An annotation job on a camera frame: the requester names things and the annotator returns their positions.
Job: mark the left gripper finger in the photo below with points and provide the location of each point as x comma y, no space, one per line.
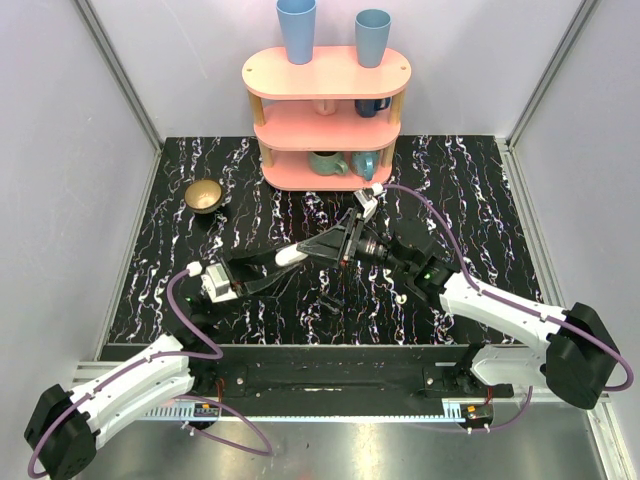
252,260
259,281

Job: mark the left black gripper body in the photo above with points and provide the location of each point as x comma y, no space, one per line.
231,277

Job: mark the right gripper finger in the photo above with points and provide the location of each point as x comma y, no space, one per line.
331,238
323,254

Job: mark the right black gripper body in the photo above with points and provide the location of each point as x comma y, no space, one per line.
366,245

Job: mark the white earbuds charging case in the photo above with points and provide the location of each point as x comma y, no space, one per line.
289,255

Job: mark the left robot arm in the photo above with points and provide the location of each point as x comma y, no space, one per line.
68,427

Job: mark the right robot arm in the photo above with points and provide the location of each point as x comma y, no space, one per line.
568,351

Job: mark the small black clip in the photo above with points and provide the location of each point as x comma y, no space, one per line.
330,305

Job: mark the light blue ceramic mug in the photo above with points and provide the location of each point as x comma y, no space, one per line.
364,164

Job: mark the gold bowl with dark rim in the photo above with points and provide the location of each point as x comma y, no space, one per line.
204,196

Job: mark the green ceramic mug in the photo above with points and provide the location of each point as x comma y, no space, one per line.
327,163

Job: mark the pink three-tier wooden shelf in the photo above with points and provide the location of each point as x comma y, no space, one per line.
287,128

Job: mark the dark blue mug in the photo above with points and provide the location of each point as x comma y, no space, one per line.
370,107

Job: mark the pink mug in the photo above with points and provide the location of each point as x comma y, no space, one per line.
325,107

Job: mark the right blue plastic tumbler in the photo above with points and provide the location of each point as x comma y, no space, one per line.
372,27

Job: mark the blue plastic tumbler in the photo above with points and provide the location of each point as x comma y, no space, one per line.
297,23
372,27

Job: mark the left blue plastic tumbler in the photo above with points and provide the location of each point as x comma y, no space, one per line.
297,23

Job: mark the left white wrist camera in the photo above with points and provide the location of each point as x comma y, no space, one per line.
215,281

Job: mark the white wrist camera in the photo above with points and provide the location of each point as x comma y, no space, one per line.
215,281
368,200

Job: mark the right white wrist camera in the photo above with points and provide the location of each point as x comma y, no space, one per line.
368,200

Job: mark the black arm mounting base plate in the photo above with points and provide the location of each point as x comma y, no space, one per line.
429,370

